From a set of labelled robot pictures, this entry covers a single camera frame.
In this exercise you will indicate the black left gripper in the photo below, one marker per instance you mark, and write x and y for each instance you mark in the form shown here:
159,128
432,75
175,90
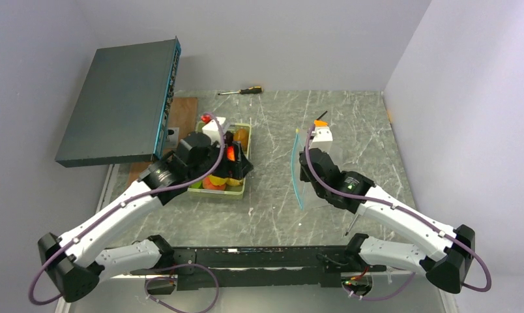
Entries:
238,168

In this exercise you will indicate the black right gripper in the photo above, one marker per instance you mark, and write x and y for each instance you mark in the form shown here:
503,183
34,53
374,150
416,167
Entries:
303,175

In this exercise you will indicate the yellow lemon toy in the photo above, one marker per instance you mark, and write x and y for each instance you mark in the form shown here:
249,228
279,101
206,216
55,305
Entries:
235,182

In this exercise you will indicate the yellow pepper slice toy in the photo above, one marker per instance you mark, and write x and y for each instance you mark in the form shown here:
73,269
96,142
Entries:
217,181

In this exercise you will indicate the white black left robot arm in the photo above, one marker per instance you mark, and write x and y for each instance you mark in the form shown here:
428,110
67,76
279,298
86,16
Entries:
78,260

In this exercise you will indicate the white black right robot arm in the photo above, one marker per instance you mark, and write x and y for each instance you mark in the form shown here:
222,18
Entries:
440,252

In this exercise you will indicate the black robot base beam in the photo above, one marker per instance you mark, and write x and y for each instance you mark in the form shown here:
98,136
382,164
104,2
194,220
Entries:
260,266

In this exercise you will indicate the green plastic food bin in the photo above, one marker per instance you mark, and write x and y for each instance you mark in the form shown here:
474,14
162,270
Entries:
231,192

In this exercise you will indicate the red orange mango toy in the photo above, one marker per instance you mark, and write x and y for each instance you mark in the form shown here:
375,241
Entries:
230,153

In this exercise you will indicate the peach toy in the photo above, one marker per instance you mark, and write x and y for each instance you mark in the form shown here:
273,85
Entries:
206,184

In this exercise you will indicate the green leaf toy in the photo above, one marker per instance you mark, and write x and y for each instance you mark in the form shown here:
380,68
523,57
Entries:
197,185

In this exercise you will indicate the yellow black screwdriver near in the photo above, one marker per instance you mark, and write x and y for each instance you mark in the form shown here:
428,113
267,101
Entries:
350,226

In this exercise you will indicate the yellow black screwdriver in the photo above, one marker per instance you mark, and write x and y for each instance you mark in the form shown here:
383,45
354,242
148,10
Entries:
350,226
247,91

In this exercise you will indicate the brown wooden board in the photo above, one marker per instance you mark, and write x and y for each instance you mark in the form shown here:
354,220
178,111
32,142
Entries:
182,114

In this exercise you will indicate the yellow black screwdriver far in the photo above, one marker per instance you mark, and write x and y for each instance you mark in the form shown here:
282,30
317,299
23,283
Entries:
247,91

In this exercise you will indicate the dark grey flat panel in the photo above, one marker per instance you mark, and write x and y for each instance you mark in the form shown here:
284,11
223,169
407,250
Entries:
122,110

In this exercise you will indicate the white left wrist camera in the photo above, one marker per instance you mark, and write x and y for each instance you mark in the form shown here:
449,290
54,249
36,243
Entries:
211,129

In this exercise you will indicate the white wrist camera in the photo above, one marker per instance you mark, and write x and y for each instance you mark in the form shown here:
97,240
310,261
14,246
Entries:
211,129
321,138

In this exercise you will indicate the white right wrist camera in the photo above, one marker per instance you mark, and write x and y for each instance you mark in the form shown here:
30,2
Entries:
321,138

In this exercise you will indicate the small metal bracket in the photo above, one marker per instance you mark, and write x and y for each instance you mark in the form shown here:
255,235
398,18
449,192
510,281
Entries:
172,137

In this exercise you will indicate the aluminium frame rail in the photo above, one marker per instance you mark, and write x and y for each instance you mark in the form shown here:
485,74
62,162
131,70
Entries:
394,290

